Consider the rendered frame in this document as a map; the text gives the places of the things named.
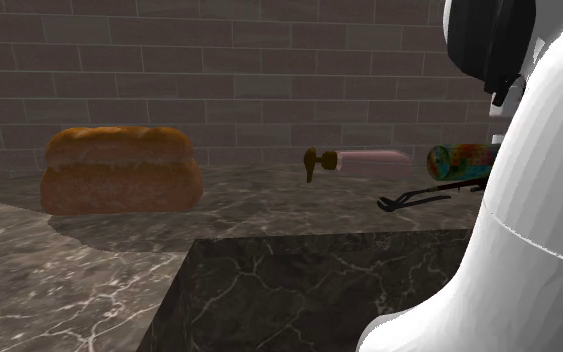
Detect brown bread loaf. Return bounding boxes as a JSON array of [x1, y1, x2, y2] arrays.
[[39, 126, 204, 217]]

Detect dark marble robot stand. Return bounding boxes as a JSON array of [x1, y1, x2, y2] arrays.
[[136, 228, 473, 352]]

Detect pink pump bottle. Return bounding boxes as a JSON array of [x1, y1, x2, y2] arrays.
[[303, 147, 414, 184]]

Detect black kitchen tongs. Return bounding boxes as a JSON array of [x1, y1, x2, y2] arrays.
[[376, 177, 489, 213]]

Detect multicoloured cylinder can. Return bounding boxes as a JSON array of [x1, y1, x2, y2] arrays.
[[426, 143, 502, 183]]

